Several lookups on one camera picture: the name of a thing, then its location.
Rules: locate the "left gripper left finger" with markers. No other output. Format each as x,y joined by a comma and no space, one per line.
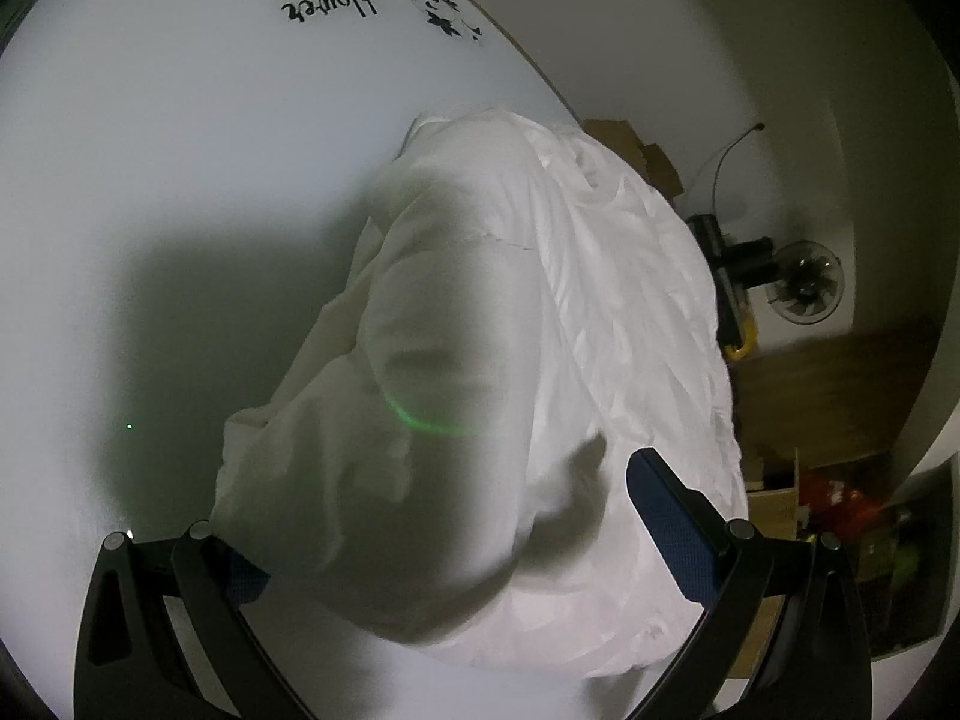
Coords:
215,582

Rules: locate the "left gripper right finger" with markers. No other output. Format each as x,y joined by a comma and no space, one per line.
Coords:
720,564

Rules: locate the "white puffer jacket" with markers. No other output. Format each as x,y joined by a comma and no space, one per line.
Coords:
444,463

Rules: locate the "red bag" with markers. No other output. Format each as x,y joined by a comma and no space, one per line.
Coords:
837,500

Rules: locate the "wooden cabinet at right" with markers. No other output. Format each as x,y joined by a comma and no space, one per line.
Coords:
831,400

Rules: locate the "black yellow storage box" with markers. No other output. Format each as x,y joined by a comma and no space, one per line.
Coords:
737,329

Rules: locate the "black standing fan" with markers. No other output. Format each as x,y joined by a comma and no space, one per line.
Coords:
803,281

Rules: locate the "open cardboard box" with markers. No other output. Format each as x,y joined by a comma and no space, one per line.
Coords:
649,159

